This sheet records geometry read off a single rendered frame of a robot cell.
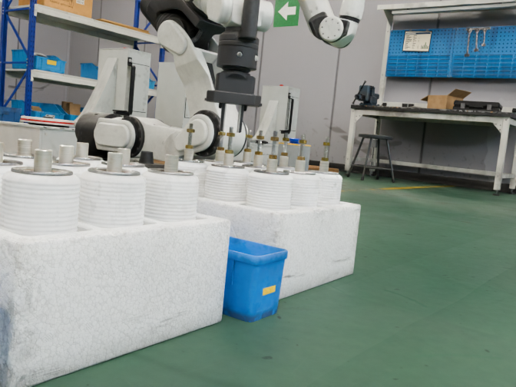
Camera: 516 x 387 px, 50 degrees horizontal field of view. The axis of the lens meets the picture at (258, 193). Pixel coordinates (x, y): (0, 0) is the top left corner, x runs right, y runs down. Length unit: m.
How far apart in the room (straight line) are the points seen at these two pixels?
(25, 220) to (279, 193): 0.56
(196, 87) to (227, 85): 0.54
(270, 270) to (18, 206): 0.46
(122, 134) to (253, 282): 1.06
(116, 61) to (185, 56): 2.00
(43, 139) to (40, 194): 2.52
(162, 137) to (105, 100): 1.87
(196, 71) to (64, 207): 1.07
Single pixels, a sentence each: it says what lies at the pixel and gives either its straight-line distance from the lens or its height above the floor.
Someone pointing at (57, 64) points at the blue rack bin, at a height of 0.88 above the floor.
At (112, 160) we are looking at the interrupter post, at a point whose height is 0.27.
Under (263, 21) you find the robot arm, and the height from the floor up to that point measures 0.57.
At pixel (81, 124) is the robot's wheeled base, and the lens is 2.15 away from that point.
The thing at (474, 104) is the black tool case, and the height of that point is 0.83.
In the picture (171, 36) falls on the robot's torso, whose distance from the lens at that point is 1.80.
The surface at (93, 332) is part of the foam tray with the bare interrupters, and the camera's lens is 0.78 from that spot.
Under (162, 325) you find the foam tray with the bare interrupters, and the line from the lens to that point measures 0.87.
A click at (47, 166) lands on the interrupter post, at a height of 0.26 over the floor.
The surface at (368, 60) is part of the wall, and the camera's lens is 6.87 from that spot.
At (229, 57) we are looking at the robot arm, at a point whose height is 0.49.
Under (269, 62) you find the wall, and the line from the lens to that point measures 7.63.
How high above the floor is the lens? 0.33
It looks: 6 degrees down
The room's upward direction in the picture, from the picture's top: 6 degrees clockwise
